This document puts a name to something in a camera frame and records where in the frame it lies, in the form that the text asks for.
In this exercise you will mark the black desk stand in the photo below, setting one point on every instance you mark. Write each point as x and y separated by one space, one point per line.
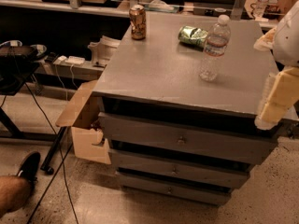
17 64

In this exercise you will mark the white plastic part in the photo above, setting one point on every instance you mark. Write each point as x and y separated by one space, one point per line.
103 50

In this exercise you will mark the white power strip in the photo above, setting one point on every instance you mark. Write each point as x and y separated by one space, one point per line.
70 60

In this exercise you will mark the middle grey drawer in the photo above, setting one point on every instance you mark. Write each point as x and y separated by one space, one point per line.
147 164

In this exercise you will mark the black shoe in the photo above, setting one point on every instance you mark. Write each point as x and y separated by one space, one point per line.
29 166

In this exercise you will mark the grey drawer cabinet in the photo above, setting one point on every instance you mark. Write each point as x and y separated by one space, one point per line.
157 78

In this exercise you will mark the bottom grey drawer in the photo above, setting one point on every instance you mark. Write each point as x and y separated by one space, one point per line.
172 189

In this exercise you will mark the open cardboard box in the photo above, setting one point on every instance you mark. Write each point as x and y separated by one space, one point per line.
81 114

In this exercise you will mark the bare human leg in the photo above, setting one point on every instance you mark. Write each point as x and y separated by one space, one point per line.
14 193

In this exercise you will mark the clear plastic water bottle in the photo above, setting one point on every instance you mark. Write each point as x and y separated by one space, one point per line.
216 42

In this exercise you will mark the top grey drawer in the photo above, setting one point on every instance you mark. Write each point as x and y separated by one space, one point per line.
185 139

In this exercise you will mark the grey drawer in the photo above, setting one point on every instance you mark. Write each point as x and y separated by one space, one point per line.
185 139
172 189
147 164

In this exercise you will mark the orange drink can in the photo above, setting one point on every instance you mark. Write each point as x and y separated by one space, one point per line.
137 16

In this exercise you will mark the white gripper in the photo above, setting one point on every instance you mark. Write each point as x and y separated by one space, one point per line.
288 38

